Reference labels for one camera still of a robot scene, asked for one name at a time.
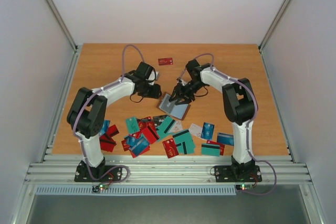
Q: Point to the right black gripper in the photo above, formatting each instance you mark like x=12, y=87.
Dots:
x=185, y=91

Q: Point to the red card black stripe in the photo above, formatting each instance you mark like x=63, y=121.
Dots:
x=107, y=143
x=150, y=134

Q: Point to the white card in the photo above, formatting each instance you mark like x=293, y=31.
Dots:
x=195, y=130
x=177, y=126

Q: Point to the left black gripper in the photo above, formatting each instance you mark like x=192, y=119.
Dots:
x=155, y=93

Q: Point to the slotted grey cable duct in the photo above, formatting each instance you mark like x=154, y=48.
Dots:
x=137, y=190

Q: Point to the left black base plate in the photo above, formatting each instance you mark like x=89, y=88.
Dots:
x=100, y=174

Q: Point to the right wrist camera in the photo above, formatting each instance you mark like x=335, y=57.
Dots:
x=180, y=80

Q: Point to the brown leather card holder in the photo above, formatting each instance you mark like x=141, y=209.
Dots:
x=171, y=109

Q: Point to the red card black stripe left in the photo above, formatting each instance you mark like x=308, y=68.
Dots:
x=107, y=143

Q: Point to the lone red card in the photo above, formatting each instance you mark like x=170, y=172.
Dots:
x=165, y=61

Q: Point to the teal card black stripe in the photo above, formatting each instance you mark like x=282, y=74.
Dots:
x=185, y=148
x=164, y=128
x=182, y=136

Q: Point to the white card right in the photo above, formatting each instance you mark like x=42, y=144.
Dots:
x=195, y=130

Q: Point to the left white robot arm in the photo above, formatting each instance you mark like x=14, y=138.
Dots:
x=87, y=114

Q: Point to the blue card far left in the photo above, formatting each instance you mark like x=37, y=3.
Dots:
x=105, y=127

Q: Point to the red card bottom right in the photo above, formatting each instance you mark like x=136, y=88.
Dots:
x=221, y=146

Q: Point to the blue card lower pile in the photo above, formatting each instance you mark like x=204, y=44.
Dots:
x=138, y=146

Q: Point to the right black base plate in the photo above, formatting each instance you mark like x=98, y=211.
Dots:
x=226, y=174

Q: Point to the blue card far right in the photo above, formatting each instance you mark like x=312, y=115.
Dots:
x=226, y=139

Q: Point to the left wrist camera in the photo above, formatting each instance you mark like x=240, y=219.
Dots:
x=154, y=76

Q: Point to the teal card upper left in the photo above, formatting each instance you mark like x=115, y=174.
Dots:
x=132, y=125

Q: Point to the black vip card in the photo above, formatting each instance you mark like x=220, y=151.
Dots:
x=159, y=119

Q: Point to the white card centre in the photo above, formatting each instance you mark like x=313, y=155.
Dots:
x=177, y=126

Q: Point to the teal card bottom right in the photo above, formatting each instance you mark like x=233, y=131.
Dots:
x=210, y=149

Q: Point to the teal card black stripe centre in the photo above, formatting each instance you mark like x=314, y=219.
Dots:
x=164, y=128

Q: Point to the teal card black stripe right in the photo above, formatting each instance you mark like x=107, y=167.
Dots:
x=182, y=136

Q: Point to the red vip card bottom centre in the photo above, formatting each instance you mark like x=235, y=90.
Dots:
x=170, y=148

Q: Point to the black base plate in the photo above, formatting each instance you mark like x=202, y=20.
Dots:
x=226, y=174
x=100, y=174

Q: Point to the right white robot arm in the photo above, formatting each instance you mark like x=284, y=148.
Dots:
x=240, y=108

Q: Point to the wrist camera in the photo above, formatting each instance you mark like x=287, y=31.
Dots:
x=154, y=76
x=180, y=80

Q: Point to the red card black stripe centre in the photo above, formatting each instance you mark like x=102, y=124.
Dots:
x=150, y=134

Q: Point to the red card upper left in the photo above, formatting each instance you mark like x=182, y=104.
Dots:
x=112, y=131

